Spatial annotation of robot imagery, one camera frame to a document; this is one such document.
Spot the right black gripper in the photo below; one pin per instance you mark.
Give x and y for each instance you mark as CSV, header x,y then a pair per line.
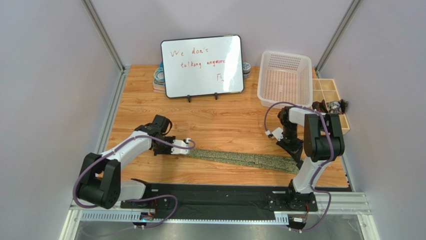
x,y
290,145

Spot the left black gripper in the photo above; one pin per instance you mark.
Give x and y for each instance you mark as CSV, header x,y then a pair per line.
x,y
167,145

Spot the green floral patterned tie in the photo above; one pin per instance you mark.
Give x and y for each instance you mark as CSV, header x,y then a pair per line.
x,y
283,164

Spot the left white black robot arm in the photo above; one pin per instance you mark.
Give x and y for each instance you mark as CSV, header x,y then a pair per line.
x,y
99,182

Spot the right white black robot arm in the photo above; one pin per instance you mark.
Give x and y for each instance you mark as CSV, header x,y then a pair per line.
x,y
313,139

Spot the blue tape roll stack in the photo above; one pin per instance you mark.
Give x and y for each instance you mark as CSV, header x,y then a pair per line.
x,y
158,83

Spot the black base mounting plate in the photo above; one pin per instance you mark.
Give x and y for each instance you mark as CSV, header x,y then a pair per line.
x,y
216,199

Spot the dark rolled tie in box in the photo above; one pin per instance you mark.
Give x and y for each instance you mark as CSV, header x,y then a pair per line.
x,y
320,106

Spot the patterned rolled tie in box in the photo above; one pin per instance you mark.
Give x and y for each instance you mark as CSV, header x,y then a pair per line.
x,y
337,107

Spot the wooden compartment organizer box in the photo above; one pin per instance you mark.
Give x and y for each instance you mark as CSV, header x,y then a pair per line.
x,y
325,89

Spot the white perforated plastic basket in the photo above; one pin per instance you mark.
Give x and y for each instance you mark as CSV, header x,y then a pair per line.
x,y
285,77

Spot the whiteboard with red writing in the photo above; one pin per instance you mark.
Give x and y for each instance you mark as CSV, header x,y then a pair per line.
x,y
202,66

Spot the blue white patterned jar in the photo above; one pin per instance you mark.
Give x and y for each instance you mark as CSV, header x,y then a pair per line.
x,y
246,70

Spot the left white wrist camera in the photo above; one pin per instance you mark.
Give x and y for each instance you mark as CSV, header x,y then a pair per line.
x,y
181,147

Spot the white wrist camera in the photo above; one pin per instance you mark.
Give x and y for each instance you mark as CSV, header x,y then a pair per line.
x,y
275,134
181,147

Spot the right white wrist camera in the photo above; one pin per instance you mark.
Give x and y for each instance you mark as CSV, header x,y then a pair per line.
x,y
275,134

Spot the aluminium front rail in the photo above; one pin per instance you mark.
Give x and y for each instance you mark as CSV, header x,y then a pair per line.
x,y
344,216

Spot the left aluminium frame post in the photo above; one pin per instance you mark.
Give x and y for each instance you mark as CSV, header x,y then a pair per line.
x,y
118,86

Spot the aluminium frame post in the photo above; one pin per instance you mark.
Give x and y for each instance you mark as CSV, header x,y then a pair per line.
x,y
337,35
118,86

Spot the right aluminium frame post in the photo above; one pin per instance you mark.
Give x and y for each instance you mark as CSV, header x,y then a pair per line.
x,y
337,35

